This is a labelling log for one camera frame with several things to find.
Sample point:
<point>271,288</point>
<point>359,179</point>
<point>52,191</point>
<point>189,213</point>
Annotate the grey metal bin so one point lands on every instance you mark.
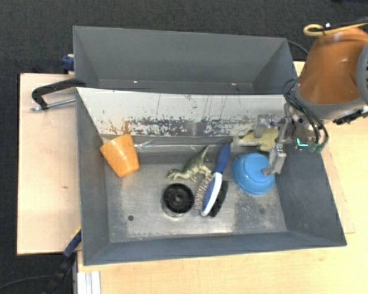
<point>202,225</point>

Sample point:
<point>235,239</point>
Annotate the green toy dinosaur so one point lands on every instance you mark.
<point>193,167</point>

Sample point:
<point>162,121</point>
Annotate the orange plastic cup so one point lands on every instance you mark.
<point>121,156</point>

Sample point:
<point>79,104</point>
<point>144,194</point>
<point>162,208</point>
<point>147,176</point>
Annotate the black round disc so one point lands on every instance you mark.
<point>178,198</point>

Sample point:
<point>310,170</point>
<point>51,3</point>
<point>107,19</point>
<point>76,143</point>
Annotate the blue and white brush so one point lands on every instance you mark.
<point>213,191</point>

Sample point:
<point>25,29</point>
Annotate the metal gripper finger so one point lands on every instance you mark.
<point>265,122</point>
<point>276,161</point>

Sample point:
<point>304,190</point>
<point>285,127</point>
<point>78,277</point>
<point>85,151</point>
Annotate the blue bowl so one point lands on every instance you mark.
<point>251,173</point>

